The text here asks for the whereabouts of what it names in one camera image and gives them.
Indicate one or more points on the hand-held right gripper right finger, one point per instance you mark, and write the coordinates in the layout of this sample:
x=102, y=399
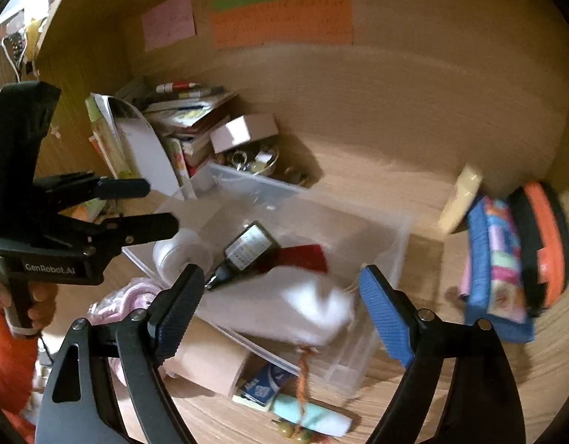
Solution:
x=386, y=314

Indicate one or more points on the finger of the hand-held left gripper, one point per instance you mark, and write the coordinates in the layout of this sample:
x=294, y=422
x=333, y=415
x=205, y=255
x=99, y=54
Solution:
x=145, y=229
x=122, y=188

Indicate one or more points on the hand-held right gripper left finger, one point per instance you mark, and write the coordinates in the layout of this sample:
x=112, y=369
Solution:
x=180, y=307

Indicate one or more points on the white tape roll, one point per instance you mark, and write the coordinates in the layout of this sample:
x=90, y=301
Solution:
x=178, y=252

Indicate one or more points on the pink hair curler bundle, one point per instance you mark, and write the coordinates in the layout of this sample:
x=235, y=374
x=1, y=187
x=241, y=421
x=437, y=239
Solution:
x=122, y=300

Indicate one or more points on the clear plastic storage box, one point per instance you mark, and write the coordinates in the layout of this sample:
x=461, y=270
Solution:
x=349, y=249

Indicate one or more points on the white cloth bundle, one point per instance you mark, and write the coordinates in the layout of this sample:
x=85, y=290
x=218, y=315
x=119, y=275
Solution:
x=289, y=305

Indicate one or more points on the blue printed small pack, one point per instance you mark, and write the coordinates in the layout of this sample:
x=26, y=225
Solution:
x=266, y=386

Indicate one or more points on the person's left forearm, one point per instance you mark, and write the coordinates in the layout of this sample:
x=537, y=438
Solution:
x=7, y=370

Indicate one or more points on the person's left hand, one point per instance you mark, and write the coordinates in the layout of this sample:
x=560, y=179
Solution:
x=44, y=303

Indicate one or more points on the white paper sheet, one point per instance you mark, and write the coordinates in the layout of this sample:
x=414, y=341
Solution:
x=145, y=152

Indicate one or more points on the green yellow book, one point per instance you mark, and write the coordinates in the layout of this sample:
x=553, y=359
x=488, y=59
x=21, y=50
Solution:
x=104, y=143

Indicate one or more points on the brown cardboard tube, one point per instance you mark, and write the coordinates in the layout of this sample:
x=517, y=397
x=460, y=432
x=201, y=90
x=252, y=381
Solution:
x=205, y=360

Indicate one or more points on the dark glue bottle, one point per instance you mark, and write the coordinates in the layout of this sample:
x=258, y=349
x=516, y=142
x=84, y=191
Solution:
x=247, y=247

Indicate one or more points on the stack of books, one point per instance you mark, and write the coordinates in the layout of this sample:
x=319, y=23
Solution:
x=187, y=120

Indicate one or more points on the red cloth piece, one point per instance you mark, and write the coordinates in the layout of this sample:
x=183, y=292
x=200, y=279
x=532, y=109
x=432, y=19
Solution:
x=298, y=259

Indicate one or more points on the yellow sticky note pad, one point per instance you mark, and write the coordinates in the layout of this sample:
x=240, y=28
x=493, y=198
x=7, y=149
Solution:
x=245, y=401

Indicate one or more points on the blue pencil case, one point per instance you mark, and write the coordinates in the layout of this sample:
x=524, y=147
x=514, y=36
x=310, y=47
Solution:
x=492, y=268

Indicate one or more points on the small clear bowl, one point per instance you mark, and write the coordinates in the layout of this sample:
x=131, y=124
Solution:
x=247, y=162

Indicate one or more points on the light green rolled paper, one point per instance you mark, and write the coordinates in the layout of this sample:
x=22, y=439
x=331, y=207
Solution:
x=321, y=418

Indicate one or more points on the small white box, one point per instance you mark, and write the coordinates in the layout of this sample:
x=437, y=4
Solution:
x=242, y=132

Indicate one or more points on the cream lotion bottle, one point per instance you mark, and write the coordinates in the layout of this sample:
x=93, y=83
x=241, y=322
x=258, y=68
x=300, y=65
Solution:
x=460, y=199

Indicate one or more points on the pink paper note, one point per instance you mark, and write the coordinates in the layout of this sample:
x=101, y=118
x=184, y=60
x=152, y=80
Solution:
x=168, y=21

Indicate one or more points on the orange black zip case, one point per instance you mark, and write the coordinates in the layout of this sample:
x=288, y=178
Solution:
x=547, y=240

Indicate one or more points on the orange paper note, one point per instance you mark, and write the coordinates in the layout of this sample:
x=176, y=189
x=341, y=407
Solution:
x=284, y=23

